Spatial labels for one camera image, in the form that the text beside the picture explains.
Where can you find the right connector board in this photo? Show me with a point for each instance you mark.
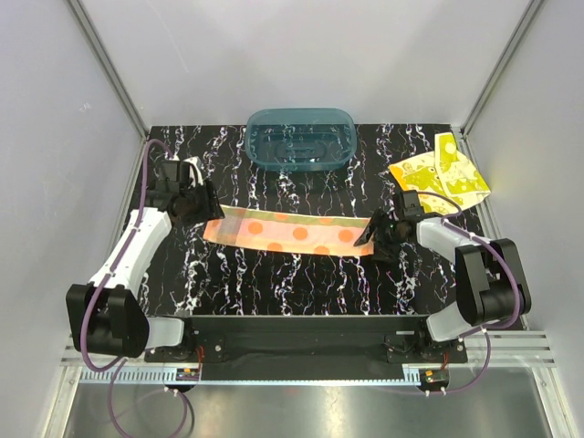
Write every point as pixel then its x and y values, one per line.
pixel 441 376

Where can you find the yellow patterned towel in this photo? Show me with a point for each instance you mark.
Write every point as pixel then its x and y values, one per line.
pixel 445 171

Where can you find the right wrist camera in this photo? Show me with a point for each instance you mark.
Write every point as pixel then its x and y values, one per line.
pixel 407 205

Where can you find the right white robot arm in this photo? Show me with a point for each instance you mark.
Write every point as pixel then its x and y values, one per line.
pixel 491 290

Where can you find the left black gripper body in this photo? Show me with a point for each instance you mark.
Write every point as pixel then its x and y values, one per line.
pixel 193 194

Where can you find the connector board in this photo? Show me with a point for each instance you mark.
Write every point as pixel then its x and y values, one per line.
pixel 441 376
pixel 188 373

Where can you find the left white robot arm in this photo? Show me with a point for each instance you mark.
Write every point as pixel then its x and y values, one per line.
pixel 104 314

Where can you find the left connector board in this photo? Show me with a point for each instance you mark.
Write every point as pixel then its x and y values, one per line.
pixel 188 373

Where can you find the left aluminium frame post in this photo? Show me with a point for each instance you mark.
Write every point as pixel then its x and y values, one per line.
pixel 101 54

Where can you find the teal plastic basin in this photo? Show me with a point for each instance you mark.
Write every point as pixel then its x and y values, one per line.
pixel 300 139

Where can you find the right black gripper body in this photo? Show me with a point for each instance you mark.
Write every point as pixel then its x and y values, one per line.
pixel 390 240

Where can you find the front aluminium rail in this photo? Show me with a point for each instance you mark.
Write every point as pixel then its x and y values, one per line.
pixel 508 349

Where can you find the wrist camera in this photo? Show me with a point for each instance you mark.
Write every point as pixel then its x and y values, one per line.
pixel 407 205
pixel 181 174

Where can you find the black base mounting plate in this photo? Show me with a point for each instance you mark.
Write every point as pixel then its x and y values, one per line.
pixel 308 348

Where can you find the orange polka dot towel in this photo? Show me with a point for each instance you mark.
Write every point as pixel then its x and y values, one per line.
pixel 289 233

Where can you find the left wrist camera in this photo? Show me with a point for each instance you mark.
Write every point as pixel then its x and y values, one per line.
pixel 181 174

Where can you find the aluminium frame post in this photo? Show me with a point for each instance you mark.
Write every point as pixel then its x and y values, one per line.
pixel 518 35
pixel 101 54

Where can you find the right aluminium frame post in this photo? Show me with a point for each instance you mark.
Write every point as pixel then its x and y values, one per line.
pixel 518 35

